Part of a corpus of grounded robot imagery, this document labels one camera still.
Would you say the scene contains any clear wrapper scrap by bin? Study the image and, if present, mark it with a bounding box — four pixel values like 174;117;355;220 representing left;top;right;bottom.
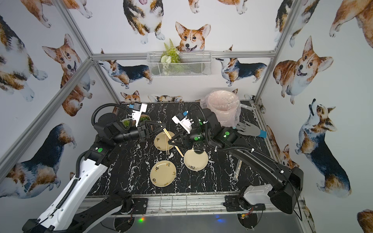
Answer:
240;104;254;111

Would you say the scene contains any aluminium front rail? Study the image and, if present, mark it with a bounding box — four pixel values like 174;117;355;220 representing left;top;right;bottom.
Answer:
75;190;309;217

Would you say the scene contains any cream plate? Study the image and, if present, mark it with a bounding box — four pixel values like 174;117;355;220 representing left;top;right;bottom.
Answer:
150;160;176;187
154;132;174;151

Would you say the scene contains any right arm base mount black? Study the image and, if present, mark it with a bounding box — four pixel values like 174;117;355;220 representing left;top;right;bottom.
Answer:
223;195;266;212

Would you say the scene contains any cream plate upper left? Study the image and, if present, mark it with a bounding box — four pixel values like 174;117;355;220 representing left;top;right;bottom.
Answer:
154;132;174;151

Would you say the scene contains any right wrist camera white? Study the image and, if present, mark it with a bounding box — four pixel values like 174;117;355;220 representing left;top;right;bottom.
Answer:
172;111;192;134

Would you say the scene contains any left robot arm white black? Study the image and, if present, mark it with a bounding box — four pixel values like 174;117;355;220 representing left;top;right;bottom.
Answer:
22;103;166;233

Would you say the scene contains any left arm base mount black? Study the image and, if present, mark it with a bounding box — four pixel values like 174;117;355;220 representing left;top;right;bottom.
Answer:
112;198;149;216

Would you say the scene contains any white bin with plastic bag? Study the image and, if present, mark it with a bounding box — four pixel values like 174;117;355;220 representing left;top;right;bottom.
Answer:
200;90;241;127

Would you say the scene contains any green fern white flower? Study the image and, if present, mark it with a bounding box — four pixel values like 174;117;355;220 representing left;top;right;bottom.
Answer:
160;39;181;71

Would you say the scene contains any grey glove blue cuff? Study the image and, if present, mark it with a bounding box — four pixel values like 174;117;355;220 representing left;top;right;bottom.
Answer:
236;121;267;138

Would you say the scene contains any tan pot green plant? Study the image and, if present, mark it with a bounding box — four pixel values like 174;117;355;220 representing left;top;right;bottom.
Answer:
139;114;151;123

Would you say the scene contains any cream plate front left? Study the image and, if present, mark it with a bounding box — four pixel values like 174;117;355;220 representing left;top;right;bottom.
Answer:
150;160;176;187

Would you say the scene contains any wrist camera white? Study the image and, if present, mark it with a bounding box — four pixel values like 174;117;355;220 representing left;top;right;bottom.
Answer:
172;111;192;134
128;102;147;127

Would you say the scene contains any cream plate chipped right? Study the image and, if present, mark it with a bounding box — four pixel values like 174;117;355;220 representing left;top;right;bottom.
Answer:
184;149;208;171

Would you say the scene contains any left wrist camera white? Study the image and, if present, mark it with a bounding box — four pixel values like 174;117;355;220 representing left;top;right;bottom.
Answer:
128;102;147;127

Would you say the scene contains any white wire wall basket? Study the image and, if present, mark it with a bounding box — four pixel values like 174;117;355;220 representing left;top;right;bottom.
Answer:
147;51;212;77

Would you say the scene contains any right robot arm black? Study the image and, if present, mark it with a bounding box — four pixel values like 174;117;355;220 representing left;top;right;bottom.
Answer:
169;103;304;214

